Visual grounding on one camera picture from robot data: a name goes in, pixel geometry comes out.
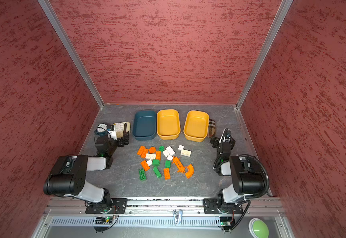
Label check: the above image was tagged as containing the green 2x4 lego brick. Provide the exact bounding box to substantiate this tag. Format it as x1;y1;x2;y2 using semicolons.
139;169;147;181

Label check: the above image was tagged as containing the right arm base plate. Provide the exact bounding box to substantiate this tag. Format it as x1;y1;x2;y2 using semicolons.
203;198;243;215

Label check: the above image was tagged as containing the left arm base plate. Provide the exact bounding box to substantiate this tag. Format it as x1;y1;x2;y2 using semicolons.
85;198;128;215

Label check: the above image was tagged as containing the middle yellow container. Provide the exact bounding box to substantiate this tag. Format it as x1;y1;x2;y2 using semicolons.
157;109;181;140

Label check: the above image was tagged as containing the yellow container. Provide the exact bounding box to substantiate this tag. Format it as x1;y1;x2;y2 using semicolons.
184;110;210;142
157;109;181;140

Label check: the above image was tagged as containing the green long lego brick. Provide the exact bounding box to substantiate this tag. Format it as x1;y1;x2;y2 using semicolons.
153;167;162;178

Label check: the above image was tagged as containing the orange small lego brick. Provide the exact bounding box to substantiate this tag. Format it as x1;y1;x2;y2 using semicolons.
149;147;156;154

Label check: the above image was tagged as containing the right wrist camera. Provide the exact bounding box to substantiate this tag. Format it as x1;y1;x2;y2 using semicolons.
221;128;232;143

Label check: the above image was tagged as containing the white lego block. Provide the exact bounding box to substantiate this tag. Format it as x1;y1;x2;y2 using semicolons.
162;150;170;157

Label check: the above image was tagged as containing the white 2x4 lego brick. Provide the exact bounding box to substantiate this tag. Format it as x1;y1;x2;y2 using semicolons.
166;146;175;156

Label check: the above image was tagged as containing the orange curved lego piece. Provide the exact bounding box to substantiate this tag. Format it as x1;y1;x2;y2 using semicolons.
185;164;194;178

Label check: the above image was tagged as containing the green lego cube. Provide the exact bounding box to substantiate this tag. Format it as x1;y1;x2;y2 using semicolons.
165;160;171;168
152;159;160;166

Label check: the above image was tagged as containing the orange long lego beam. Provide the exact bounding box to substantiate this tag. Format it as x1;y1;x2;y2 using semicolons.
172;157;185;174

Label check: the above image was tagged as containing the dark teal container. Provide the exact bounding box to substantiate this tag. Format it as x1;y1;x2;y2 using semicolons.
132;110;157;141

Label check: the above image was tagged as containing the plaid checkered box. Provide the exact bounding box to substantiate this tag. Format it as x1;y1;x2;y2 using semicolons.
208;119;216;138

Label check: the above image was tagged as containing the beige calculator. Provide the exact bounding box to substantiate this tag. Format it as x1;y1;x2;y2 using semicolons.
113;122;131;138

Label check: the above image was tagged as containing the right yellow container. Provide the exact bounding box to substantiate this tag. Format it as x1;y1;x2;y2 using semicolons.
184;110;210;142

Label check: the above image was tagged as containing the cream lego brick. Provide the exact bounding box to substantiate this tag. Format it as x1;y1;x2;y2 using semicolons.
145;153;156;160

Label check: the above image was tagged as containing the orange 2x4 lego bottom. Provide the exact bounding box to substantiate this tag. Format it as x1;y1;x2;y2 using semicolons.
164;168;171;180

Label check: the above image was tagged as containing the orange upright lego brick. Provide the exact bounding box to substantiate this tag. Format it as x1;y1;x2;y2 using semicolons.
156;151;161;160

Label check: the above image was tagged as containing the green push button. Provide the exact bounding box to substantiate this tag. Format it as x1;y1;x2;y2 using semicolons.
248;218;269;238

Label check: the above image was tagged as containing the cream 2x4 lego plate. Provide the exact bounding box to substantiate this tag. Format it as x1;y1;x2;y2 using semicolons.
181;149;191;157

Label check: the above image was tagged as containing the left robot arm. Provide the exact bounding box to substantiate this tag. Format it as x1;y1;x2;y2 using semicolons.
43;131;129;209

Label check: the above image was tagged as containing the green lego cube right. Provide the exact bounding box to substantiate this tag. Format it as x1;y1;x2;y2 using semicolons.
165;160;171;168

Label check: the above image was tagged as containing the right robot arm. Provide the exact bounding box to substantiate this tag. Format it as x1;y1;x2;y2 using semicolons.
210;128;270;213

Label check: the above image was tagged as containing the orange 2x4 lego brick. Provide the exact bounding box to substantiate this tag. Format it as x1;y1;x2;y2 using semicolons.
137;146;145;156

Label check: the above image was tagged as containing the small teal alarm clock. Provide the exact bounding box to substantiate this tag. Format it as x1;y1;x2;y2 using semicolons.
95;123;113;138

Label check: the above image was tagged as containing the aluminium front rail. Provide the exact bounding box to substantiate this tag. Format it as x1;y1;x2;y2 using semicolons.
42;196;286;217

